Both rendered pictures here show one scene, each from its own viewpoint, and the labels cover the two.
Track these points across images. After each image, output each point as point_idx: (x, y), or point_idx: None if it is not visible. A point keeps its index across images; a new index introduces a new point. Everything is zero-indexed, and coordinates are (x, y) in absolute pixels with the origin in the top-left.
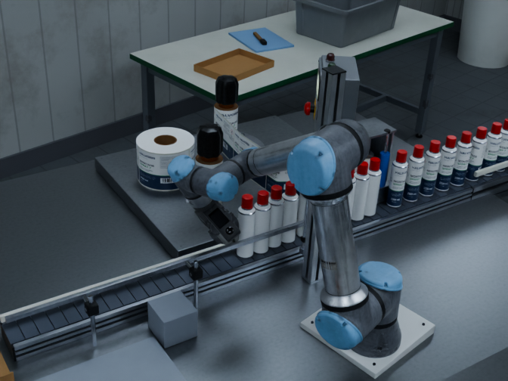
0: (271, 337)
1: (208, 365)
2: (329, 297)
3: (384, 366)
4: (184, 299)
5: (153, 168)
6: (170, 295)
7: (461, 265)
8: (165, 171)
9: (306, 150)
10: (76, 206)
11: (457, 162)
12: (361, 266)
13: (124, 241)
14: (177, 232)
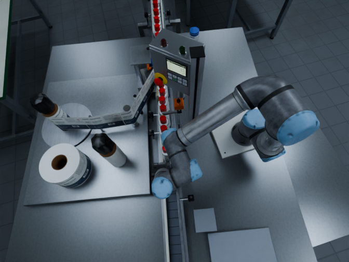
0: (224, 174)
1: (233, 212)
2: (274, 152)
3: None
4: (202, 211)
5: (76, 179)
6: (195, 217)
7: (209, 74)
8: (82, 172)
9: (308, 128)
10: (64, 234)
11: None
12: (250, 123)
13: (116, 217)
14: (132, 186)
